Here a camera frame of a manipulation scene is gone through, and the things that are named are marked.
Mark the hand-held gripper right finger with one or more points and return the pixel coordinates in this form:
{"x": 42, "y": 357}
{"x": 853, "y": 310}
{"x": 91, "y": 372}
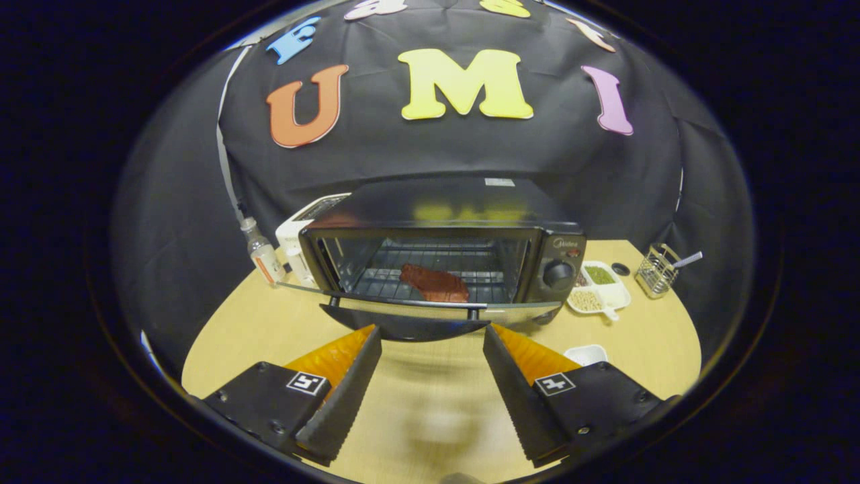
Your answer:
{"x": 517, "y": 396}

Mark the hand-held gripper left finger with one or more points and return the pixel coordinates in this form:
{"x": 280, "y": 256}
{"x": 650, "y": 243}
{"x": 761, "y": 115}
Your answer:
{"x": 349, "y": 396}

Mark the brown meat slice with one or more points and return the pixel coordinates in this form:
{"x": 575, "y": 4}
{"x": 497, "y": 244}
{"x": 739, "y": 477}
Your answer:
{"x": 437, "y": 286}

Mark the black toaster oven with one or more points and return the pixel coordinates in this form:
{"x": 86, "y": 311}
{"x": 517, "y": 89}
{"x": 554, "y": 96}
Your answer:
{"x": 443, "y": 202}

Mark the white toaster appliance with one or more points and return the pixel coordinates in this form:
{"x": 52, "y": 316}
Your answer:
{"x": 292, "y": 235}

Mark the white rectangular tray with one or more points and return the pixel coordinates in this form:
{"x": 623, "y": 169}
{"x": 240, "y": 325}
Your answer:
{"x": 586, "y": 353}

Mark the white divided bean dish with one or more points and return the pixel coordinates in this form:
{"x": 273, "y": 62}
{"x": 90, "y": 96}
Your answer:
{"x": 601, "y": 292}

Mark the glass bottle orange label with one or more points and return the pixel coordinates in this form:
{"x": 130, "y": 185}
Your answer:
{"x": 263, "y": 259}

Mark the small black round cap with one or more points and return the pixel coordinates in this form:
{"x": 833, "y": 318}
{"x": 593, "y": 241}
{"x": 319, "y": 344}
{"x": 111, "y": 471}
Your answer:
{"x": 621, "y": 269}

